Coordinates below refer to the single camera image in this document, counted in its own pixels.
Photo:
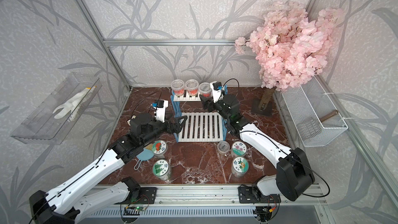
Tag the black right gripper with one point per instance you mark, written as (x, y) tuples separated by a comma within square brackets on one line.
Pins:
[(206, 102)]

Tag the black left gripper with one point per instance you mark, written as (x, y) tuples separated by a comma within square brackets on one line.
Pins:
[(176, 128)]

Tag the clear plastic seed container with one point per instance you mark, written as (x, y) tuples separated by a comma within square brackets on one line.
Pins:
[(205, 90)]

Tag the clear container red seed packet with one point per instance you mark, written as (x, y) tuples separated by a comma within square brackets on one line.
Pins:
[(178, 87)]

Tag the clear lidded seed container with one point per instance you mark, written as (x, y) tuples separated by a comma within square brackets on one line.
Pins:
[(192, 87)]

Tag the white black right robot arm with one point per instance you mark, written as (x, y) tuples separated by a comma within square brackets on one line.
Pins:
[(293, 171)]

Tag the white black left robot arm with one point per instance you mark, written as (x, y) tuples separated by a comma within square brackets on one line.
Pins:
[(69, 203)]

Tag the blue and white wooden shelf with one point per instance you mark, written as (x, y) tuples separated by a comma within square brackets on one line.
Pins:
[(199, 127)]

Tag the red strawberry label jar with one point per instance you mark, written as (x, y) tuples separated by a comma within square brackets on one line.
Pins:
[(159, 148)]

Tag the flower label jar right rear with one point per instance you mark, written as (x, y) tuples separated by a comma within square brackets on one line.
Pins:
[(238, 149)]

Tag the flower label jar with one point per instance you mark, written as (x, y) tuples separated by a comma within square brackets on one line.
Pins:
[(238, 149), (239, 167)]

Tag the black and yellow work glove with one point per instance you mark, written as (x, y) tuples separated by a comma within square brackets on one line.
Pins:
[(131, 121)]

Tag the green tree label jar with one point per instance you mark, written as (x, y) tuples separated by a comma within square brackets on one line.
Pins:
[(162, 170)]

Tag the flower label jar right front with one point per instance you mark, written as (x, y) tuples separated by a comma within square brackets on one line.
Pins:
[(239, 167)]

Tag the pink blossom artificial tree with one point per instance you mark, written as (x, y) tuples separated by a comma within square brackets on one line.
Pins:
[(289, 47)]

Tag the white glove in tray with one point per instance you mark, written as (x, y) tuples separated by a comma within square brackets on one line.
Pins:
[(71, 107)]

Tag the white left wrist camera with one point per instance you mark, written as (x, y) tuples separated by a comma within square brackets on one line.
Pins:
[(160, 107)]

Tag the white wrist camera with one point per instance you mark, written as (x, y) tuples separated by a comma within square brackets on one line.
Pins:
[(216, 91), (160, 107)]

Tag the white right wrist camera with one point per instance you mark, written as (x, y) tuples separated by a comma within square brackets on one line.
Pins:
[(216, 91)]

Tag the aluminium front rail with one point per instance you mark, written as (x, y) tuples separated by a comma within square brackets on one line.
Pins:
[(220, 195)]

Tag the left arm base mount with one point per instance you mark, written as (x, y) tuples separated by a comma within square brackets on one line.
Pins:
[(138, 194)]

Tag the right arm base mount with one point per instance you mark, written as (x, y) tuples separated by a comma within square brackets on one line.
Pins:
[(253, 195)]

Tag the white wire mesh basket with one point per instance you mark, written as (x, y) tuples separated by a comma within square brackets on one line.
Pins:
[(306, 104)]

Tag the wooden handled brush in basket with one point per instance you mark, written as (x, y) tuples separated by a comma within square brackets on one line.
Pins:
[(329, 115)]

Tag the clear acrylic wall tray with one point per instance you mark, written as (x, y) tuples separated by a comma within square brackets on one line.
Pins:
[(52, 121)]

